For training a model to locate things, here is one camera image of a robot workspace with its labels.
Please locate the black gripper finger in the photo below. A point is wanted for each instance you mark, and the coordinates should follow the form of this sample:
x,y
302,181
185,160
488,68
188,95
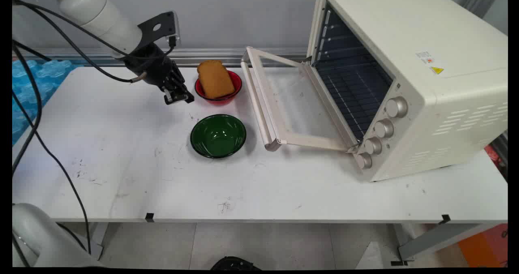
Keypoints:
x,y
184,88
172,96

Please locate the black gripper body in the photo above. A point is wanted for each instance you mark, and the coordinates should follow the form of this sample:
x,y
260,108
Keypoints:
x,y
151,66

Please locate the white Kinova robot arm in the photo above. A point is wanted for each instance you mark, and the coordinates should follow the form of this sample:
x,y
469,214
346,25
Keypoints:
x,y
97,16

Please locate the brown bread slice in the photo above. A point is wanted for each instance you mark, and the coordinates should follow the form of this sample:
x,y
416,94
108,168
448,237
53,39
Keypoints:
x,y
215,79

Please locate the red bowl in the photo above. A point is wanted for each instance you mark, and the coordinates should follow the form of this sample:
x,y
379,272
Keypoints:
x,y
236,88

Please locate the green bowl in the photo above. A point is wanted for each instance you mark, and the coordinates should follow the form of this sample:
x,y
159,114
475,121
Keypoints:
x,y
218,136

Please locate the glass oven door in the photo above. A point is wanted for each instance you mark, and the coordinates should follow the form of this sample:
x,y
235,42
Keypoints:
x,y
263,112

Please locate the black tape piece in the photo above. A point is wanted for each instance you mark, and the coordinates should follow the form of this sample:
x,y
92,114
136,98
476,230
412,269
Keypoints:
x,y
149,217
446,219

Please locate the grey table leg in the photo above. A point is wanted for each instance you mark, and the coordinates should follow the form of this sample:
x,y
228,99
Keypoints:
x,y
438,239
97,239

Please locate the black round object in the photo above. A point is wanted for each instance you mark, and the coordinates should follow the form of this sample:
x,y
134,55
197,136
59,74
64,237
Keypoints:
x,y
235,264

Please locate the silver oven knob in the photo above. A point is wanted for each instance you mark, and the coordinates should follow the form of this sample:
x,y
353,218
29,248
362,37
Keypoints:
x,y
363,160
396,107
373,146
384,128

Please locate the cream toaster oven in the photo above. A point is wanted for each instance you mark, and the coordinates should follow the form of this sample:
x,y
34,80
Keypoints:
x,y
438,116

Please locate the red patterned object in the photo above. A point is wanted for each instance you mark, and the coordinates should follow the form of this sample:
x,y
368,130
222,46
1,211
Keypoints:
x,y
496,156

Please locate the orange box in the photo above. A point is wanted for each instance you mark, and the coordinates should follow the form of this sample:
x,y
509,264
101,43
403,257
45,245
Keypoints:
x,y
484,247

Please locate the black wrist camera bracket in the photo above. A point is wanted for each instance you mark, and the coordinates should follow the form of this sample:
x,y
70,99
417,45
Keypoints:
x,y
159,26

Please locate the aluminium wall rail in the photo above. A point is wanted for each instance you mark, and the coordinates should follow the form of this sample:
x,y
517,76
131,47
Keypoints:
x,y
227,56

